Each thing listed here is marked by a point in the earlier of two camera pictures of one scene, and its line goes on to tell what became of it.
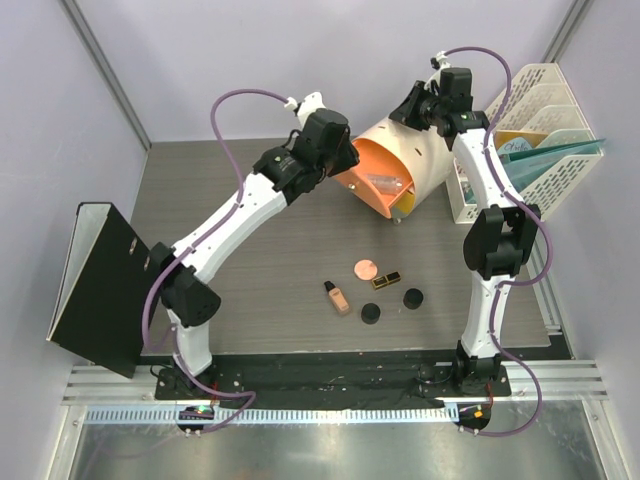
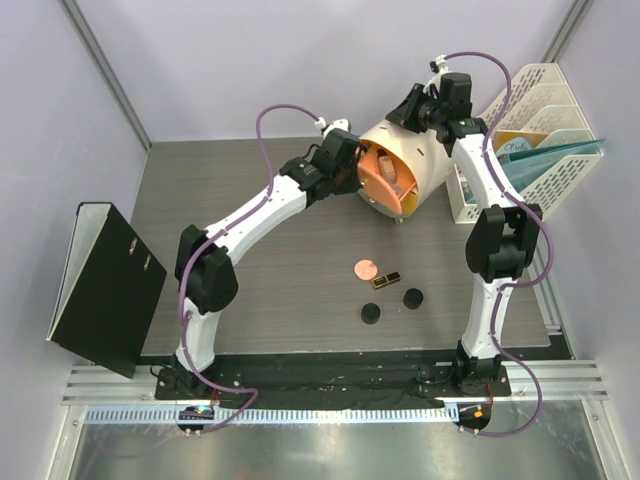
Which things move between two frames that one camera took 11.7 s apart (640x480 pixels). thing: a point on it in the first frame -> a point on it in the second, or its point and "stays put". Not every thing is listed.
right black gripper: (406, 113) stays put
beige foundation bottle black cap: (337, 297) -> (386, 166)
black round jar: (370, 313) stays put
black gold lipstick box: (385, 280) stays put
